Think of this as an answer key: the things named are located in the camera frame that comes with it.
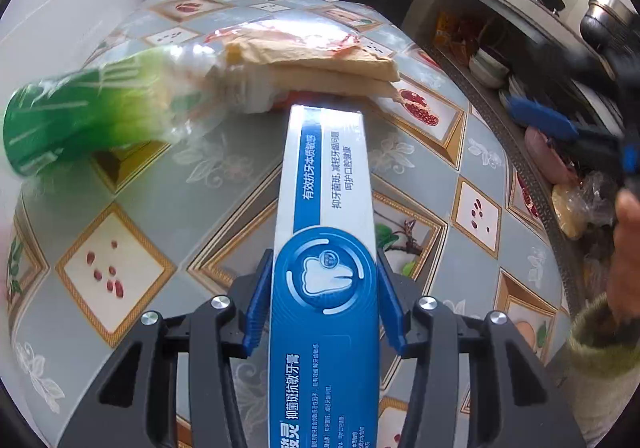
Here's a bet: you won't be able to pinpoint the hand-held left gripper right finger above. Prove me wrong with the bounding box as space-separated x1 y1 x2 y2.
375 248 588 448

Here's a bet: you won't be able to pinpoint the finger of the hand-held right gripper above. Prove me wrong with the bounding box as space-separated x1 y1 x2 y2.
530 42 640 93
505 95 626 153

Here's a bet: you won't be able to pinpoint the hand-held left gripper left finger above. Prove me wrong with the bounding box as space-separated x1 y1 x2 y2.
55 248 276 448

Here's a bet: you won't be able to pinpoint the blue white toothpaste box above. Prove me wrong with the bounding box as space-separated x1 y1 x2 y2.
265 104 381 448

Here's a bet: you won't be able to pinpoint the green plastic noodle packet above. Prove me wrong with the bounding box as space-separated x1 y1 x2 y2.
2 44 236 179

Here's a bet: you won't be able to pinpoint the person's right hand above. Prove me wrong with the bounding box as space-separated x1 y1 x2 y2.
606 188 640 329

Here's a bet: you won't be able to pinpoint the stack of plates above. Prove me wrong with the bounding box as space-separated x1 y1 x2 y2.
500 72 531 113

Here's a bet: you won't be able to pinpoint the pink basin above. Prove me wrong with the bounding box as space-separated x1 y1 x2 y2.
524 125 583 183

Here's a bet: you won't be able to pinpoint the stack of metal pots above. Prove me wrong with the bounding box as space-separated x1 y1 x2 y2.
580 0 640 53

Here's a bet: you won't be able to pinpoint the stack of white bowls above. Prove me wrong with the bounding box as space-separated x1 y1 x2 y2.
467 48 511 88

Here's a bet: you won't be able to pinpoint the plastic bag of yellow grain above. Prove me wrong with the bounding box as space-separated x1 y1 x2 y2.
550 173 618 241

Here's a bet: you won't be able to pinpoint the fruit print tablecloth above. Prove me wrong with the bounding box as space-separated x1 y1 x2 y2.
0 0 573 448

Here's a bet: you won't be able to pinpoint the orange packets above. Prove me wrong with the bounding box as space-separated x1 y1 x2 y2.
434 10 481 58

